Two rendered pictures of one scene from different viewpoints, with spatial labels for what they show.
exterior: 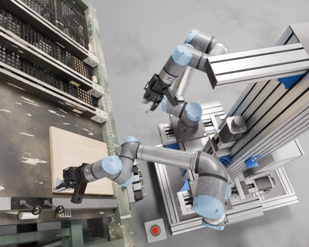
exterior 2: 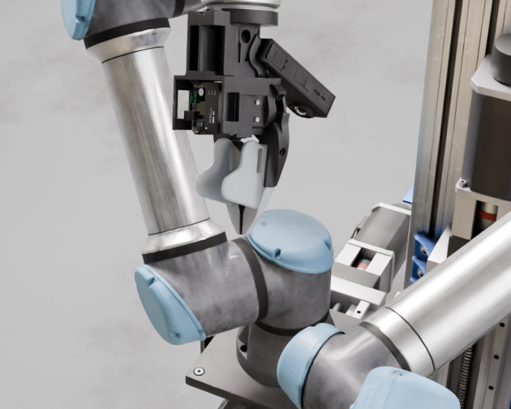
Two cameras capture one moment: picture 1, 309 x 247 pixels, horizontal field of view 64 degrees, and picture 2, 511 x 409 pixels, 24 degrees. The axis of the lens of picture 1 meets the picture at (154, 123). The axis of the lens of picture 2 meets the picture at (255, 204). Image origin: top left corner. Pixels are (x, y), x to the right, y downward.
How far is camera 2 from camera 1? 74 cm
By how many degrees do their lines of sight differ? 37
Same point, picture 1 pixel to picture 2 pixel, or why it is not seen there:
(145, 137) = not seen: outside the picture
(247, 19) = (6, 85)
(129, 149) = (354, 365)
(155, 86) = (231, 56)
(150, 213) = not seen: outside the picture
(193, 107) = (278, 226)
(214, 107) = not seen: hidden behind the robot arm
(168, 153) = (500, 239)
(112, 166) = (431, 385)
